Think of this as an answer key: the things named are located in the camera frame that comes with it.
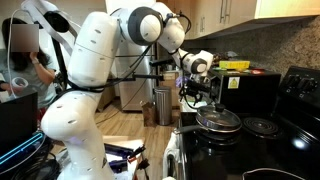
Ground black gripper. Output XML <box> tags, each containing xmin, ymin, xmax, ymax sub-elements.
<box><xmin>179</xmin><ymin>79</ymin><xmax>210</xmax><ymax>100</ymax></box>

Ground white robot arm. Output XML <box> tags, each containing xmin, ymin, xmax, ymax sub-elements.
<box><xmin>21</xmin><ymin>0</ymin><xmax>213</xmax><ymax>180</ymax></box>

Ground black electric stove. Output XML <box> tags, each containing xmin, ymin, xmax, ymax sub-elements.
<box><xmin>178</xmin><ymin>66</ymin><xmax>320</xmax><ymax>180</ymax></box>

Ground steel trash can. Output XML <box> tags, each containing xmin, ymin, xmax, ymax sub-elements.
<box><xmin>154</xmin><ymin>86</ymin><xmax>172</xmax><ymax>126</ymax></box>

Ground steel frying pan with lid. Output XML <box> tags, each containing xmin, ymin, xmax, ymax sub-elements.
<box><xmin>173</xmin><ymin>103</ymin><xmax>242</xmax><ymax>134</ymax></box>

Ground yellow box on microwave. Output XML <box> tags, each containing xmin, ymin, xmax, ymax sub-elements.
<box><xmin>219</xmin><ymin>61</ymin><xmax>250</xmax><ymax>70</ymax></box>

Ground stainless steel refrigerator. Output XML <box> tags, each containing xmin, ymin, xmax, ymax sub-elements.
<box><xmin>115</xmin><ymin>41</ymin><xmax>155</xmax><ymax>111</ymax></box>

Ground black steel microwave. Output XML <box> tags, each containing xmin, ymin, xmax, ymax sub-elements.
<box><xmin>208</xmin><ymin>69</ymin><xmax>281</xmax><ymax>114</ymax></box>

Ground wooden upper cabinets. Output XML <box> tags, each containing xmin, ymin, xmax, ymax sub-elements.
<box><xmin>156</xmin><ymin>0</ymin><xmax>320</xmax><ymax>40</ymax></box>

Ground coil burner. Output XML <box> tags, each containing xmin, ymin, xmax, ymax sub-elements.
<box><xmin>243</xmin><ymin>117</ymin><xmax>279</xmax><ymax>136</ymax></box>

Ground small black saucepan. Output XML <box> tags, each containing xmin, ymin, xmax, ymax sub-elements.
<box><xmin>242</xmin><ymin>168</ymin><xmax>306</xmax><ymax>180</ymax></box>

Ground person in grey shirt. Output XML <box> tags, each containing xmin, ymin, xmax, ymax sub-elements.
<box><xmin>0</xmin><ymin>18</ymin><xmax>56</xmax><ymax>109</ymax></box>

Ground black monitor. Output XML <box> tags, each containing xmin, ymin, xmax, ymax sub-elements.
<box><xmin>0</xmin><ymin>93</ymin><xmax>38</xmax><ymax>155</ymax></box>

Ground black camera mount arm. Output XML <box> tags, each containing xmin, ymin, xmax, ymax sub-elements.
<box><xmin>107</xmin><ymin>73</ymin><xmax>164</xmax><ymax>82</ymax></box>

